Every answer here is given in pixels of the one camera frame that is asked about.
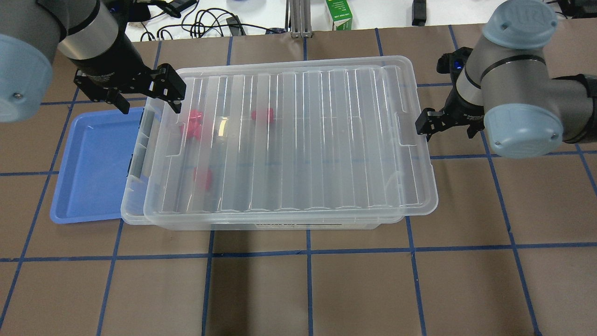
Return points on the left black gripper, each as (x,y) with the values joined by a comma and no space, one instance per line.
(113,62)

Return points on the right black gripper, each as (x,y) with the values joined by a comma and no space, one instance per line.
(463,111)

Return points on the clear plastic box lid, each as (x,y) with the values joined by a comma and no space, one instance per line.
(289,140)

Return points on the red block from tray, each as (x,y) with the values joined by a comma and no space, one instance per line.
(203,178)

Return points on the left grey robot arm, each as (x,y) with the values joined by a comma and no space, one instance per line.
(91,34)

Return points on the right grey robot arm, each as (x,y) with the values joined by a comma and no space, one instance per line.
(502,86)

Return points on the red block in box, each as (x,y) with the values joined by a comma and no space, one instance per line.
(266,115)
(192,130)
(195,117)

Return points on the clear plastic storage box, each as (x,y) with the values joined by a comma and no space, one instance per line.
(140,186)

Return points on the far red block in box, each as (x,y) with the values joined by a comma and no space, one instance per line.
(266,115)

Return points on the blue plastic tray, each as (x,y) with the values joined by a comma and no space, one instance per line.
(93,172)

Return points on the black power adapter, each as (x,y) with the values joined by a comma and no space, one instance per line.
(179,5)

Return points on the green white carton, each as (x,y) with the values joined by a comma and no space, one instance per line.
(339,15)

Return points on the aluminium frame post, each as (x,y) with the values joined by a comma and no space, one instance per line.
(298,18)

